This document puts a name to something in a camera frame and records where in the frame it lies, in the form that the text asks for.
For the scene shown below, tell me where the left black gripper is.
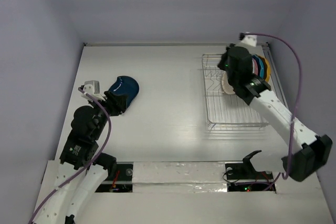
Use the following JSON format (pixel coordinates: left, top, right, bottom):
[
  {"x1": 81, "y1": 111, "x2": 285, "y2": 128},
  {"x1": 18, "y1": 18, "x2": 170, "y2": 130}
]
[{"x1": 89, "y1": 90, "x2": 127, "y2": 138}]

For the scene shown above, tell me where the dark blue plate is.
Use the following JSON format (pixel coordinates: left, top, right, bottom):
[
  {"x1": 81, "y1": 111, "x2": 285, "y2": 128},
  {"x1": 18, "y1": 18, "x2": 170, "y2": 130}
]
[{"x1": 108, "y1": 76, "x2": 140, "y2": 108}]

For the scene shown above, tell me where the pink and cream plate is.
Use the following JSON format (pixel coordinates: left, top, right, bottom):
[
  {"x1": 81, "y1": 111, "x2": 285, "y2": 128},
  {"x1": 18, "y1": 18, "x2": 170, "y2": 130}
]
[{"x1": 221, "y1": 71, "x2": 235, "y2": 95}]

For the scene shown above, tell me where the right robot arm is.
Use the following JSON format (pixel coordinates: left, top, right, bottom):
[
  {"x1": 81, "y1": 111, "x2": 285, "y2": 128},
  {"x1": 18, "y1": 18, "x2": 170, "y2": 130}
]
[{"x1": 217, "y1": 44, "x2": 333, "y2": 182}]

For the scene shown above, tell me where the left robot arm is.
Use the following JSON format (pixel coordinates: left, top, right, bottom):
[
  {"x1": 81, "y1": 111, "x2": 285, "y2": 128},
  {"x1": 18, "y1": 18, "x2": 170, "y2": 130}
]
[{"x1": 29, "y1": 87, "x2": 130, "y2": 223}]

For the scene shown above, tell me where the teal blue plate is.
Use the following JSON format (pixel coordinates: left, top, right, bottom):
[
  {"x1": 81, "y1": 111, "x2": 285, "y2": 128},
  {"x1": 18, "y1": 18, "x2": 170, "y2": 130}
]
[{"x1": 253, "y1": 55, "x2": 265, "y2": 79}]

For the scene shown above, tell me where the yellow plate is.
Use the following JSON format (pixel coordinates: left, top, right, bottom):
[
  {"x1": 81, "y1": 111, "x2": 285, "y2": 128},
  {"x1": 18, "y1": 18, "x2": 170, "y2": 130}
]
[{"x1": 262, "y1": 57, "x2": 271, "y2": 82}]

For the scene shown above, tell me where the silver foil strip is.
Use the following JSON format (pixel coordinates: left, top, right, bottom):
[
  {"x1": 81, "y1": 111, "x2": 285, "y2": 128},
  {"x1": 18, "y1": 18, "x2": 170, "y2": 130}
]
[{"x1": 132, "y1": 162, "x2": 227, "y2": 194}]

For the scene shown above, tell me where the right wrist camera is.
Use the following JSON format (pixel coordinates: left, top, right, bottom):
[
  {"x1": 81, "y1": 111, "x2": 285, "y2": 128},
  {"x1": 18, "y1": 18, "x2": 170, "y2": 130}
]
[{"x1": 237, "y1": 33, "x2": 257, "y2": 49}]

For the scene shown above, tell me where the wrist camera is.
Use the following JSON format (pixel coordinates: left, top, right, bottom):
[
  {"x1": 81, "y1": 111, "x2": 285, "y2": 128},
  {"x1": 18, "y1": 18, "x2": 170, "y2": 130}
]
[
  {"x1": 78, "y1": 80, "x2": 104, "y2": 102},
  {"x1": 237, "y1": 33, "x2": 257, "y2": 49}
]

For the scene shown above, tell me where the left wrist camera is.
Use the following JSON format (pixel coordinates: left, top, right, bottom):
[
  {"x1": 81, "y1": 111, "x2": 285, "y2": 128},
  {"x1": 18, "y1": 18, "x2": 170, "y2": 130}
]
[{"x1": 78, "y1": 80, "x2": 104, "y2": 102}]

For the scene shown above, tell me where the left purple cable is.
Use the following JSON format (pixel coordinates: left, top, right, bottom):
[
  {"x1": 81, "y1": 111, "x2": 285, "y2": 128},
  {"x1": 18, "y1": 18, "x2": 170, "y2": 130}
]
[{"x1": 27, "y1": 87, "x2": 113, "y2": 224}]

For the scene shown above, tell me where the wire dish rack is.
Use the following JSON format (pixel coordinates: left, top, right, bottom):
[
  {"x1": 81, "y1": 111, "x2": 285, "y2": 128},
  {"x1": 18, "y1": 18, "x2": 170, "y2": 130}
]
[{"x1": 202, "y1": 53, "x2": 268, "y2": 131}]

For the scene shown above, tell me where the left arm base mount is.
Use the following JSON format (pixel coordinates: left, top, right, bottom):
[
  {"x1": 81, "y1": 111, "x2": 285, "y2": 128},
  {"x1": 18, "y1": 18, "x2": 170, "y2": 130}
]
[{"x1": 96, "y1": 162, "x2": 133, "y2": 193}]

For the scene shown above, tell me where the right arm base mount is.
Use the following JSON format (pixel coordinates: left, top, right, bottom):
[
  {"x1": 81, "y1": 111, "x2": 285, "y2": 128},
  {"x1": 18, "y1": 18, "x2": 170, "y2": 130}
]
[{"x1": 223, "y1": 163, "x2": 274, "y2": 192}]

